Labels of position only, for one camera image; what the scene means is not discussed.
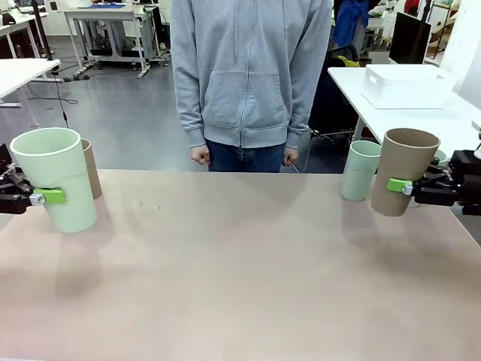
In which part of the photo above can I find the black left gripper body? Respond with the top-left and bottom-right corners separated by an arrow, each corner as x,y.
0,142 -> 34,215

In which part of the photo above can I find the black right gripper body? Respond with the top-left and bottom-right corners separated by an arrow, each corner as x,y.
413,150 -> 481,216

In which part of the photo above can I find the brown plastic cup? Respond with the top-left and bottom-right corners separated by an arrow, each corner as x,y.
80,138 -> 103,200
370,127 -> 441,218

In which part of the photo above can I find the white plastic basket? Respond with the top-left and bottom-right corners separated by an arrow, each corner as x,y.
362,63 -> 458,110

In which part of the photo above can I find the person's right forearm grey sleeve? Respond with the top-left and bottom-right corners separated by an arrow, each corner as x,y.
174,67 -> 207,150

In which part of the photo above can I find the person's left forearm grey sleeve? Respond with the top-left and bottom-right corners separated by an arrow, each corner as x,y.
285,67 -> 320,150

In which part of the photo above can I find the person's right hand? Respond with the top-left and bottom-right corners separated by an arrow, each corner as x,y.
190,147 -> 211,165

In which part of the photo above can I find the black chair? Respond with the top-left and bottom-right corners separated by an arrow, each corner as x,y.
307,44 -> 362,147

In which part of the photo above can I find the black monitor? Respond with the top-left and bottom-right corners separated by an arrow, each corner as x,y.
389,11 -> 432,65

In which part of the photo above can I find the black pole stand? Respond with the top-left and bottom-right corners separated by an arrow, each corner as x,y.
31,0 -> 65,82

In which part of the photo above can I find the white background desk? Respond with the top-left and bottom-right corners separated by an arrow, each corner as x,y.
0,7 -> 50,61

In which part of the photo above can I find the blue jacket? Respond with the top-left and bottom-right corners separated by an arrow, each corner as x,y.
332,0 -> 371,49

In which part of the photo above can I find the grey metal desk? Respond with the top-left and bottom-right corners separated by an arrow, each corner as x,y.
62,3 -> 161,80

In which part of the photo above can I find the person in grey hoodie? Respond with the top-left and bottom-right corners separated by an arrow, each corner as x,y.
170,0 -> 334,174

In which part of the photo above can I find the black floor cable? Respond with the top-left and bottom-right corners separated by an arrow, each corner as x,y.
28,73 -> 80,129

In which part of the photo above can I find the thin dark hanging cable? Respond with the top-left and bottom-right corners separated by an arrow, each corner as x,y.
287,129 -> 315,174

